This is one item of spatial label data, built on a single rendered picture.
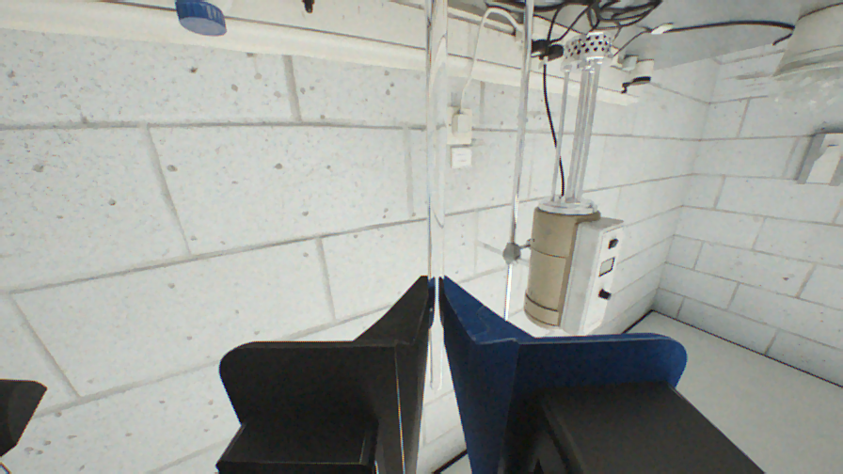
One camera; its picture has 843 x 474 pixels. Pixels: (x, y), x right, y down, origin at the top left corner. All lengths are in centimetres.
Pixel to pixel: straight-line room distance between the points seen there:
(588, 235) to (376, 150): 43
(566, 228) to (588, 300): 12
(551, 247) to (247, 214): 55
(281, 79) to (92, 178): 32
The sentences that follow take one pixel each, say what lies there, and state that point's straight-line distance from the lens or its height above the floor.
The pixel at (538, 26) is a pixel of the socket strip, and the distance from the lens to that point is 75.
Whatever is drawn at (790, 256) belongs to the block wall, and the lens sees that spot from 251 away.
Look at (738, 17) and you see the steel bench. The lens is 103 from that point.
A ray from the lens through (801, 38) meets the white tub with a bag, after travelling 111.
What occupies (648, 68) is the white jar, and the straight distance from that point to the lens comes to 123.
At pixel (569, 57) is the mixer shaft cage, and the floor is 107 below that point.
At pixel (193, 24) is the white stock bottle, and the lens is 46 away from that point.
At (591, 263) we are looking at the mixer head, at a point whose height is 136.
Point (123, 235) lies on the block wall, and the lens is 61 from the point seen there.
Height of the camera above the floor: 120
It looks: 18 degrees up
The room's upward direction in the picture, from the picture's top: 178 degrees clockwise
